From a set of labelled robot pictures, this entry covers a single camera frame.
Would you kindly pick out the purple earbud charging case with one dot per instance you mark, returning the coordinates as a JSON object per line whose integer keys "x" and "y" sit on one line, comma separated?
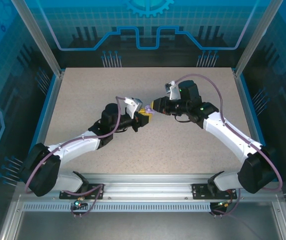
{"x": 149, "y": 109}

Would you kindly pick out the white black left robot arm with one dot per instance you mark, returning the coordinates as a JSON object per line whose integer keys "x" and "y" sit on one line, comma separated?
{"x": 78, "y": 146}

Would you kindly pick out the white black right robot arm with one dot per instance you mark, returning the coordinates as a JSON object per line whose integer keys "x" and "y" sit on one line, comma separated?
{"x": 227, "y": 130}

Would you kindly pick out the blue table edging strip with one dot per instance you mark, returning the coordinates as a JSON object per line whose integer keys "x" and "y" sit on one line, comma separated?
{"x": 44, "y": 110}

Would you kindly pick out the connector with green light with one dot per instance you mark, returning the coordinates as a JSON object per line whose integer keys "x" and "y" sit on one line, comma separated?
{"x": 78, "y": 203}

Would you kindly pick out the connector with orange light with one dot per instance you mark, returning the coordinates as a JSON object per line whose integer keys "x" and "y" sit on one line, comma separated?
{"x": 222, "y": 204}

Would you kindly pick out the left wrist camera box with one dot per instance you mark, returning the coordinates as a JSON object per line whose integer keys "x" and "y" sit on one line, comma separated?
{"x": 135, "y": 105}

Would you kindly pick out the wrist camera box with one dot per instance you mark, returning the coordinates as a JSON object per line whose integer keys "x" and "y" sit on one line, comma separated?
{"x": 172, "y": 91}
{"x": 135, "y": 105}

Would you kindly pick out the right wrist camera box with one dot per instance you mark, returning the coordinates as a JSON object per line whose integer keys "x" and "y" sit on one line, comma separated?
{"x": 172, "y": 91}

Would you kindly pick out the aluminium table side rail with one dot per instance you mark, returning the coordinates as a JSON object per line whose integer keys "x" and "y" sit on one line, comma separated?
{"x": 51, "y": 107}
{"x": 249, "y": 112}

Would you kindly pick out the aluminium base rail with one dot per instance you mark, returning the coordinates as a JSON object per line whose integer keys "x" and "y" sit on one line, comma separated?
{"x": 145, "y": 187}

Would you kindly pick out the aluminium frame post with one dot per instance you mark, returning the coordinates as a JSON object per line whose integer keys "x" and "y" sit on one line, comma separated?
{"x": 257, "y": 37}
{"x": 38, "y": 37}

